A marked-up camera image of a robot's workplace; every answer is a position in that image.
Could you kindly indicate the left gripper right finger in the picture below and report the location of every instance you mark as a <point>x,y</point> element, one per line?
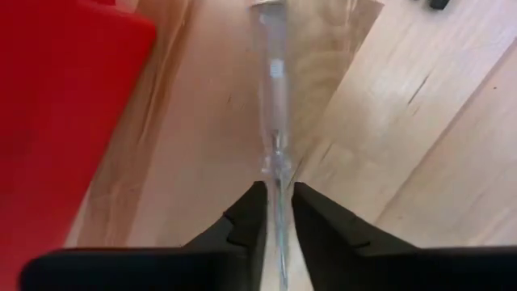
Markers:
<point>363,266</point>

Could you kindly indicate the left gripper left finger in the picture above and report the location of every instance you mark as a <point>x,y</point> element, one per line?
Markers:
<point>202,266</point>

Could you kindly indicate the red plastic bin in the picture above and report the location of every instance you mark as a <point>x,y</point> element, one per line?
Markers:
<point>60,101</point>

